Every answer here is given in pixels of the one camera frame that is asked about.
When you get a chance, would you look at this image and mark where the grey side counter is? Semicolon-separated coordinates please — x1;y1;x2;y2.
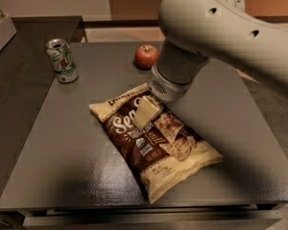
0;16;84;197

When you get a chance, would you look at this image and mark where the brown sea salt chip bag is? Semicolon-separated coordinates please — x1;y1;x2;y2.
89;84;223;202

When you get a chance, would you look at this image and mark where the red apple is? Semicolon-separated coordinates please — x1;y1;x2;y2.
134;44;158;70

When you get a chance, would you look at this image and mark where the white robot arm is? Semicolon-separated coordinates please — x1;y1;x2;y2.
133;0;288;129

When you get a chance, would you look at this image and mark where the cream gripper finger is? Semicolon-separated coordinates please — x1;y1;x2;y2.
148;101;163;121
133;96;156;129

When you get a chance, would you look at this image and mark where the green white soda can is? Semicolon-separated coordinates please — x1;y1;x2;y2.
46;38;78;83

